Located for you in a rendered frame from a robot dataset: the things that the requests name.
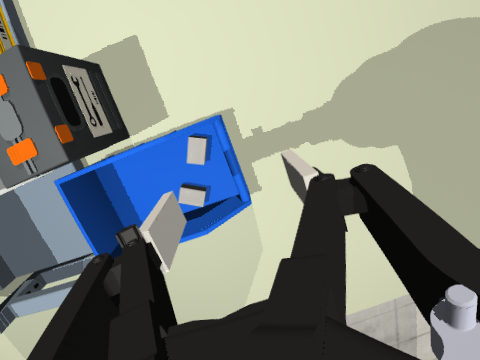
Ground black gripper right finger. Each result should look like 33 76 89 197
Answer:
241 149 480 360

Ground dark grey metal shelf rack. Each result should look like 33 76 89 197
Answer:
0 0 95 334

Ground blue bin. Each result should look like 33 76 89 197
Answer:
54 115 252 258

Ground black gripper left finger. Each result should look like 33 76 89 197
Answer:
27 191 187 360

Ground grey open bin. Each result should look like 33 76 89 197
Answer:
0 170 54 195

